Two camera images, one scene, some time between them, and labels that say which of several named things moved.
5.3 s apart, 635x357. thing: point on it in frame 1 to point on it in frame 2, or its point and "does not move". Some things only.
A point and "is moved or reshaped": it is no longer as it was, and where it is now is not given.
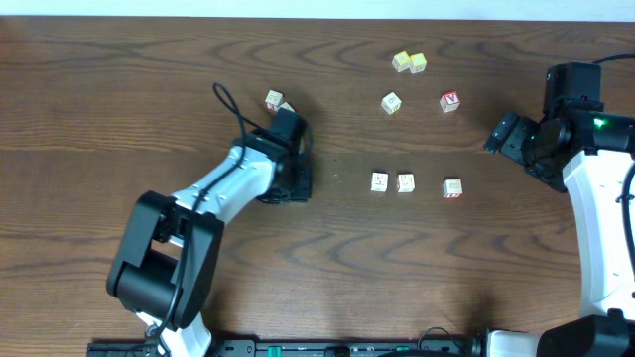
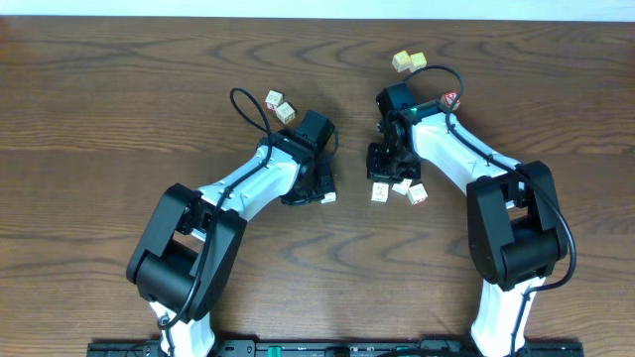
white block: [379, 181] is moved or reshaped
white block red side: [274, 99] does not move
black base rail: [447, 347] does not move
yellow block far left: [401, 60] does not move
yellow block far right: [417, 62] does not move
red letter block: [449, 101] does not move
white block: [452, 188] to [403, 186]
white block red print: [405, 182] is moved or reshaped
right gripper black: [512, 147] to [376, 170]
